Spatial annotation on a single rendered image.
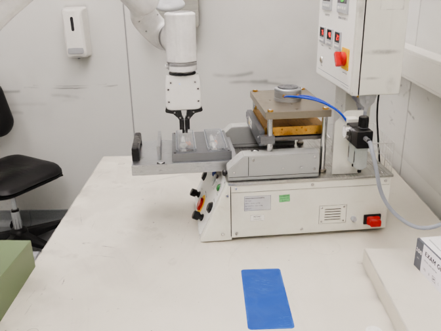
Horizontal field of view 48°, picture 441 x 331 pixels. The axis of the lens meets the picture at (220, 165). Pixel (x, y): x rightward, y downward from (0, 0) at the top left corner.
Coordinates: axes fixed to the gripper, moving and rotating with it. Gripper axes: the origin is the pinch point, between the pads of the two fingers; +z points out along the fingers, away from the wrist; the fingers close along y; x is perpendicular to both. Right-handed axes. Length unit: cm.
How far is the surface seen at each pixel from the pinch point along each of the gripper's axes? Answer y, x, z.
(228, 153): 11.5, -9.9, 5.8
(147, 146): -11.3, 4.9, 7.6
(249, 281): 13.4, -36.8, 29.7
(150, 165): -10.0, -10.9, 7.9
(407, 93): 82, 31, 1
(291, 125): 29.3, -9.5, -1.3
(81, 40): -50, 138, -10
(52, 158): -78, 151, 60
